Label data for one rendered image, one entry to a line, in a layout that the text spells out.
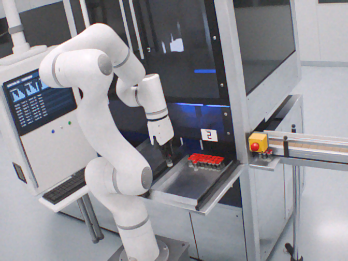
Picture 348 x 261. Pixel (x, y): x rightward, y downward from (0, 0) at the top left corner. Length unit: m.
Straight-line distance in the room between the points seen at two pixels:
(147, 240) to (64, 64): 0.67
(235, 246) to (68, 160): 1.11
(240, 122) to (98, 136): 0.83
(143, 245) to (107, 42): 0.69
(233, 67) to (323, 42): 4.74
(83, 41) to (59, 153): 1.21
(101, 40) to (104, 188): 0.46
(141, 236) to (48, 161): 1.03
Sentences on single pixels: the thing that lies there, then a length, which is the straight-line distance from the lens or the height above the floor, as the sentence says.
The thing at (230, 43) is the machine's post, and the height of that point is 1.47.
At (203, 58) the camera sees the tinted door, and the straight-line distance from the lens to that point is 1.70.
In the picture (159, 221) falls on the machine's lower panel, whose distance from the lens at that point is 2.45.
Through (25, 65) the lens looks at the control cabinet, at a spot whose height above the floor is 1.52.
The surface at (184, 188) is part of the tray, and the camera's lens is 1.71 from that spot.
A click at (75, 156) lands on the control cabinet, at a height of 0.90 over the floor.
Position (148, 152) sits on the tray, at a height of 0.88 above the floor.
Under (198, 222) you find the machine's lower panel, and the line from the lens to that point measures 2.24.
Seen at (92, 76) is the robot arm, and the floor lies 1.59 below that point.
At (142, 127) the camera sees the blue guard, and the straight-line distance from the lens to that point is 2.07.
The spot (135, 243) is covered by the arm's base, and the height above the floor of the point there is 0.98.
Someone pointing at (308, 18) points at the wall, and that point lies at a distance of 6.27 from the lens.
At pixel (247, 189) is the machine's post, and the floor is 0.73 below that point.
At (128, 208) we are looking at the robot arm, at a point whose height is 1.12.
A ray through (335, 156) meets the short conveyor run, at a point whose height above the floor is 0.92.
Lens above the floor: 1.80
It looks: 23 degrees down
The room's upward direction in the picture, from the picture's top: 11 degrees counter-clockwise
